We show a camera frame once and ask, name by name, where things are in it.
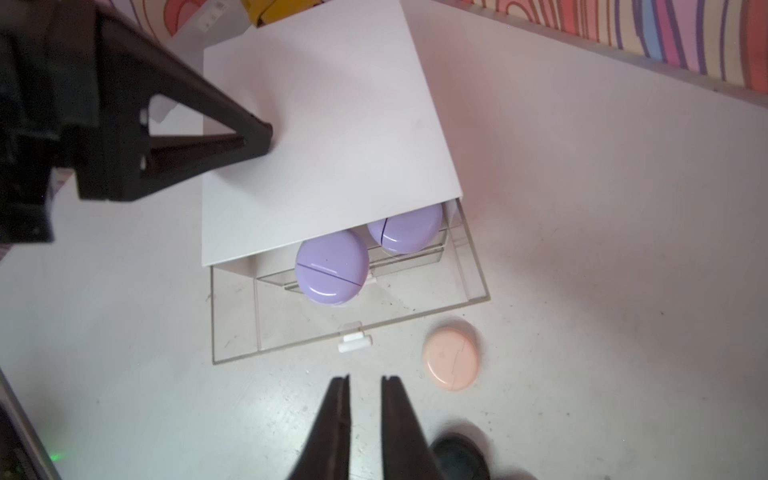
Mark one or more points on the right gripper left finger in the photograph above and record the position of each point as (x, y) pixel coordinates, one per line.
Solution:
(326, 453)

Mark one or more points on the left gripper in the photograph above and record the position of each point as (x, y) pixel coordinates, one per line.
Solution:
(64, 65)

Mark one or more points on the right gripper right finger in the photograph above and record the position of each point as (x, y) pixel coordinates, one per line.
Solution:
(405, 451)

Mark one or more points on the clear top drawer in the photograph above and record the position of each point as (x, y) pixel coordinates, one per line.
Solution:
(257, 306)

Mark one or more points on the purple earphone case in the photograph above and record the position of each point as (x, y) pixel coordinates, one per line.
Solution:
(332, 269)
(408, 232)

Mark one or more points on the white drawer cabinet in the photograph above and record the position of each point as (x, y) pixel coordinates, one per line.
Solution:
(356, 134)

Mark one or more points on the black earphone case left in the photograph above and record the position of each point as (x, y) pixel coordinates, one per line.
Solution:
(459, 458)

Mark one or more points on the pink earphone case left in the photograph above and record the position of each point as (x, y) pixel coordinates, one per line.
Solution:
(451, 359)

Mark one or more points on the yellow box on black disc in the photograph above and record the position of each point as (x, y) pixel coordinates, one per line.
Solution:
(265, 12)

